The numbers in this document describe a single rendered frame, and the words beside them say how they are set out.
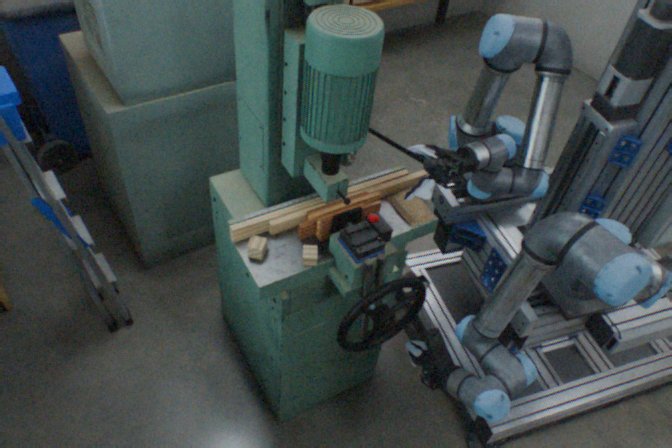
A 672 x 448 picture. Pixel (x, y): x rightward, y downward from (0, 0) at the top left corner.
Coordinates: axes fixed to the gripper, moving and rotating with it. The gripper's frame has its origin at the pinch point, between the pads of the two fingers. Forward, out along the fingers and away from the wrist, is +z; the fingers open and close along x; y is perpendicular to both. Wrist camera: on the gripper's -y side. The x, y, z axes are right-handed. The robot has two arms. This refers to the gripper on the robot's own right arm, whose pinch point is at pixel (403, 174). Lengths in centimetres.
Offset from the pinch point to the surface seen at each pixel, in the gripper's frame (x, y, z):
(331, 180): 4.4, -13.8, 13.9
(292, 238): 21.3, -16.5, 25.5
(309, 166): 3.8, -22.9, 15.8
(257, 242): 17.5, -15.0, 36.6
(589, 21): 38, -171, -305
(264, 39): -31.3, -29.2, 23.6
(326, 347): 70, -15, 16
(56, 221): 31, -79, 83
